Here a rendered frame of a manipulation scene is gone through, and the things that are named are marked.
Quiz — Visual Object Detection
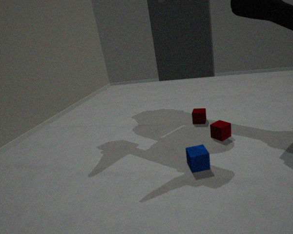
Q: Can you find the blue cube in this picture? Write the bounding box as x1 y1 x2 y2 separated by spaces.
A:
186 145 210 173

